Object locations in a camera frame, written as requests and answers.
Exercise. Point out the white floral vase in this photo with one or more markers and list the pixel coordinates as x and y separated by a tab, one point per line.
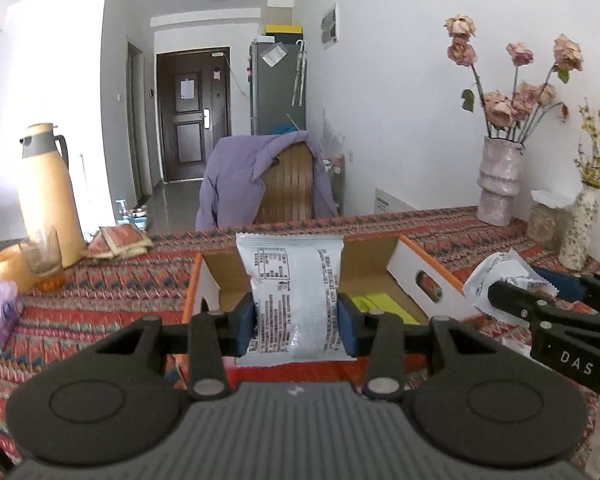
578	236

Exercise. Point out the dark brown door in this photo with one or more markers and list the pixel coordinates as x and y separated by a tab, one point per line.
194	109

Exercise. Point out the yellow thermos jug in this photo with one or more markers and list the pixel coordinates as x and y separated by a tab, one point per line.
45	190

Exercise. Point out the yellow box on fridge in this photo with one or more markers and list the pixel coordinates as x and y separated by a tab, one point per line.
283	30

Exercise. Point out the pink ceramic vase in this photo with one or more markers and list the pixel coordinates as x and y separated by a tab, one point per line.
499	178

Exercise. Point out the red cardboard box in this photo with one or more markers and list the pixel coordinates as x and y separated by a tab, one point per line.
381	264

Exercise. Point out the folded patterned cloth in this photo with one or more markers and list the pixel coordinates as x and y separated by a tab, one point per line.
118	242

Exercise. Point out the patterned red tablecloth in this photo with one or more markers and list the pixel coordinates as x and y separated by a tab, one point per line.
94	379

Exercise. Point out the dried pink roses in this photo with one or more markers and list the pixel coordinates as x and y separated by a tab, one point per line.
511	115

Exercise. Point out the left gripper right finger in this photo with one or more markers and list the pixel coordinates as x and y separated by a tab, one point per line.
386	340

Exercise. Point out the wooden chair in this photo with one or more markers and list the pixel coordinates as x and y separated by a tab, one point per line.
288	183

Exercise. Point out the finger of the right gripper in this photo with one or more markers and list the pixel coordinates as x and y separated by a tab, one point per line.
572	288
516	306

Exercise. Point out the green snack pack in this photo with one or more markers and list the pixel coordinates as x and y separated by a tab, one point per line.
384	303

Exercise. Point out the white flat snack wrapper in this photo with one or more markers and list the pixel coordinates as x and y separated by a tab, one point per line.
506	267

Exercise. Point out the white silver snack pack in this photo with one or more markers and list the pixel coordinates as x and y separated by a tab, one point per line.
294	282

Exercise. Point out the yellow round container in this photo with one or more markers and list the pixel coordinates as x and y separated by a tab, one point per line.
14	268

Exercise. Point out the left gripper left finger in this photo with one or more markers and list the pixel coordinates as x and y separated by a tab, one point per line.
206	339

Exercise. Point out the purple jacket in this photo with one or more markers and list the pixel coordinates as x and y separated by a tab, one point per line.
232	188

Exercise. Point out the grey refrigerator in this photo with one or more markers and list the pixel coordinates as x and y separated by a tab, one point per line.
276	78

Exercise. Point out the glass cup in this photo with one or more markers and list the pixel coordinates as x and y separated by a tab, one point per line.
42	255

